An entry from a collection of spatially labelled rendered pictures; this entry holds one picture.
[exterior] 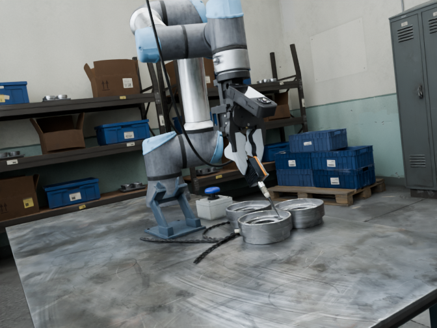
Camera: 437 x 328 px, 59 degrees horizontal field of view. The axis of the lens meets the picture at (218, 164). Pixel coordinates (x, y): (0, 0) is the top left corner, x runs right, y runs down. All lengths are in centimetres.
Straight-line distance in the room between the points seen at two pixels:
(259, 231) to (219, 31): 40
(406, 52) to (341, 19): 145
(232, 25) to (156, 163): 59
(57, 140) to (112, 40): 153
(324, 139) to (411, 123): 91
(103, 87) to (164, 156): 315
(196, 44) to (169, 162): 48
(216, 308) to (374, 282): 21
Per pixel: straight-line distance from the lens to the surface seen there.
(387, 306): 51
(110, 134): 433
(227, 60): 81
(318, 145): 465
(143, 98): 438
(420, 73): 434
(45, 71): 480
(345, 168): 449
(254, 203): 94
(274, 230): 73
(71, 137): 419
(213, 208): 98
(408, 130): 444
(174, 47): 90
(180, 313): 54
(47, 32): 491
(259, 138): 83
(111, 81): 438
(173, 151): 126
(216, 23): 83
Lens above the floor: 103
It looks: 5 degrees down
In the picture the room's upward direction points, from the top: 8 degrees counter-clockwise
